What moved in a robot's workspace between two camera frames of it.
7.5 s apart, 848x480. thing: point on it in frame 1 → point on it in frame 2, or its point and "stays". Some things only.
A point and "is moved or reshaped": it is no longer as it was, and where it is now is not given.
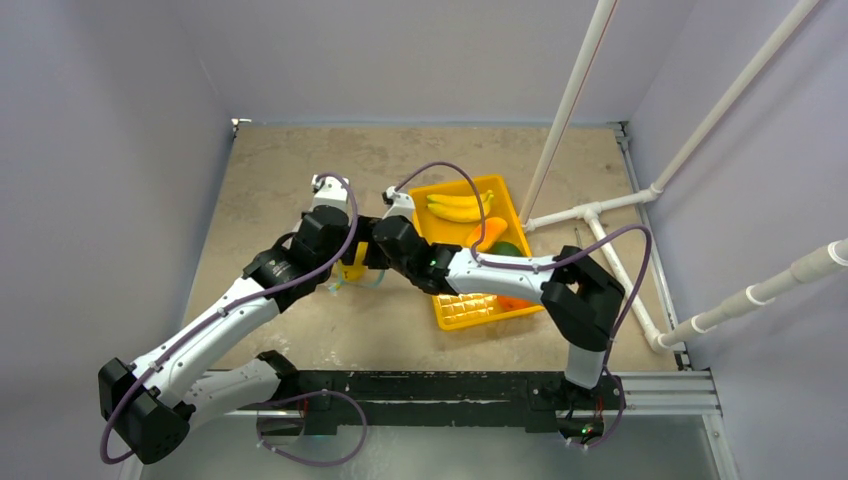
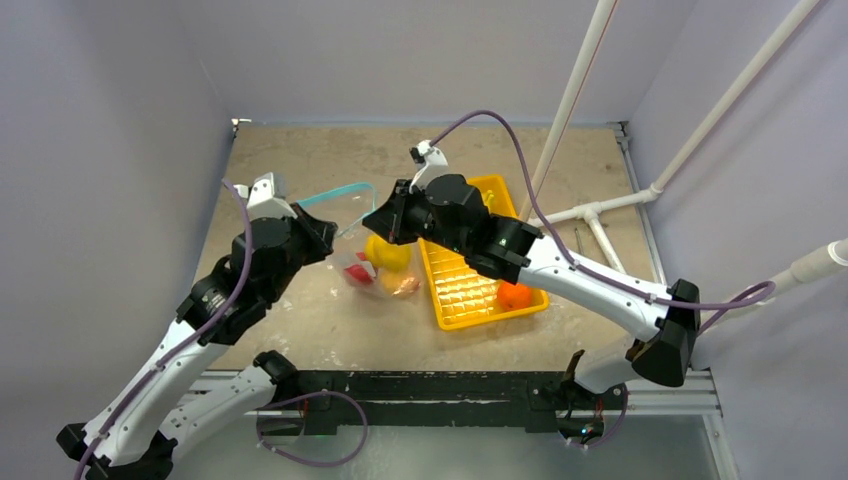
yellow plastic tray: x=463 y=310 stays
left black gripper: x=345 y=256 → x=317 y=231
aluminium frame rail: x=688 y=391 stays
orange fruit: x=505 y=303 stays
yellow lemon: x=355 y=272 is moved or reshaped
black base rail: x=532 y=399 stays
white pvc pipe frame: x=835 y=256 stays
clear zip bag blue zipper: x=373 y=278 is moved or reshaped
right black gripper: x=379 y=253 → x=399 y=215
